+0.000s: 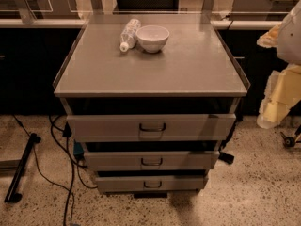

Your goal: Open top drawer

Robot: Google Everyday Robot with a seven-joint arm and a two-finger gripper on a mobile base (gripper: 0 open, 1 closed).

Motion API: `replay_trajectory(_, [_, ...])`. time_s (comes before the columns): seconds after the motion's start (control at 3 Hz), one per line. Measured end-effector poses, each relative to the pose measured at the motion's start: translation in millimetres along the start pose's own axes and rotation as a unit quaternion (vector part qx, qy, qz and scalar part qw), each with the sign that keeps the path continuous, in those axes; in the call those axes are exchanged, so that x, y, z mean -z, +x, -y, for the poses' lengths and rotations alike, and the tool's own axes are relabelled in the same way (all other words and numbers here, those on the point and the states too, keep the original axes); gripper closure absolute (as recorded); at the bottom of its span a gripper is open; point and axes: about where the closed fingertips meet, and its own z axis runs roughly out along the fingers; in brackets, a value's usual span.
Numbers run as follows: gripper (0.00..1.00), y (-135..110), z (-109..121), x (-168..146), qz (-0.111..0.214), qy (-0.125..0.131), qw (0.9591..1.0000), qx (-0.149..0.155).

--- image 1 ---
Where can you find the clear plastic water bottle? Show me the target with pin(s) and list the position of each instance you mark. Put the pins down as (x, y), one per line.
(128, 35)

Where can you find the grey drawer cabinet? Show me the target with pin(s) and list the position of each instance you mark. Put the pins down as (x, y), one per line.
(195, 73)

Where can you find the black caster wheel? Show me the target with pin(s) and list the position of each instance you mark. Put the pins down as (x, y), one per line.
(227, 158)

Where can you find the grey bottom drawer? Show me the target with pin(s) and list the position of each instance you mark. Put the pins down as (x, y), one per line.
(150, 183)

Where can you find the grey middle drawer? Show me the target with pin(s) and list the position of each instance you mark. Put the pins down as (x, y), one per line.
(134, 161)

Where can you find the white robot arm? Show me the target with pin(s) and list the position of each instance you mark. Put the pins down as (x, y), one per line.
(289, 45)

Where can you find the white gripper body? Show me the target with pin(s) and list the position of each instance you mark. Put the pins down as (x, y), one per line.
(290, 37)

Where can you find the white ceramic bowl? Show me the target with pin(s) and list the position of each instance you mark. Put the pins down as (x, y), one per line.
(152, 38)

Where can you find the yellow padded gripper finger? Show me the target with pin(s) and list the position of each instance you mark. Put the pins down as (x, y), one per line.
(270, 38)
(273, 111)

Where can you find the grey top drawer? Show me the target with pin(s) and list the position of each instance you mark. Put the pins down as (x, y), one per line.
(133, 128)

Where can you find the grey drawer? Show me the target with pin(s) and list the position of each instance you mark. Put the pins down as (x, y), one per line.
(134, 161)
(150, 183)
(133, 128)

